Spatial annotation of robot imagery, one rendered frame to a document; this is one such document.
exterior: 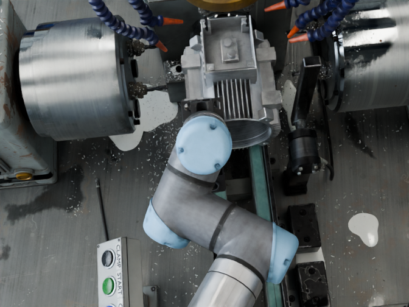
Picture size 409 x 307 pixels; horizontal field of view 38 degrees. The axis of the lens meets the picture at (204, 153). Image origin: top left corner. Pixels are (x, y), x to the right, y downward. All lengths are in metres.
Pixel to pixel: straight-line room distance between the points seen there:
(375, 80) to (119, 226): 0.66
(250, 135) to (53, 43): 0.45
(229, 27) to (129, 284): 0.54
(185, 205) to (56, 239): 0.65
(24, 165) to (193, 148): 0.66
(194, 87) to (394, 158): 0.54
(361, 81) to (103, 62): 0.50
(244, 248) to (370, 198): 0.68
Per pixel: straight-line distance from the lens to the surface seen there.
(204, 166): 0.80
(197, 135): 0.79
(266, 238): 0.81
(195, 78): 1.23
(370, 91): 1.22
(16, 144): 1.27
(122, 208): 1.42
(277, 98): 1.19
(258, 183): 1.29
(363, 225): 1.41
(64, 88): 1.17
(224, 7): 1.00
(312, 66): 1.03
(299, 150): 1.19
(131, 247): 1.12
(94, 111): 1.18
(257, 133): 1.28
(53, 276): 1.42
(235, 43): 1.19
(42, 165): 1.39
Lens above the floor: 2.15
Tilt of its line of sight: 69 degrees down
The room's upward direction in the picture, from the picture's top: 8 degrees counter-clockwise
